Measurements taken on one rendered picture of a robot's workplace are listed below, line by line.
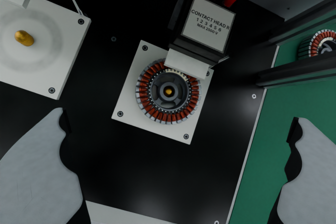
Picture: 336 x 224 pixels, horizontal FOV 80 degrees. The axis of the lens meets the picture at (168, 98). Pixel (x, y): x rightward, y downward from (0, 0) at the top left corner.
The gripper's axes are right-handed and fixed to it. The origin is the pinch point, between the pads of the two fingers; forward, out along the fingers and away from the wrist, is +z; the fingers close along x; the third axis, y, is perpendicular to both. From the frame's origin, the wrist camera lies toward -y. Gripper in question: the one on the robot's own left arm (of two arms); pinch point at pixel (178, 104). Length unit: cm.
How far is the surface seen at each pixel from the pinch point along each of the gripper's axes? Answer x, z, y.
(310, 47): 28.9, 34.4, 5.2
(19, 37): -23.6, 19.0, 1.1
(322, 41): 31.7, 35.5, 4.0
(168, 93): -1.2, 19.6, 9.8
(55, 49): -20.2, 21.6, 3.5
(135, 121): -6.8, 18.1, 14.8
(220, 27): 5.0, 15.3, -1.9
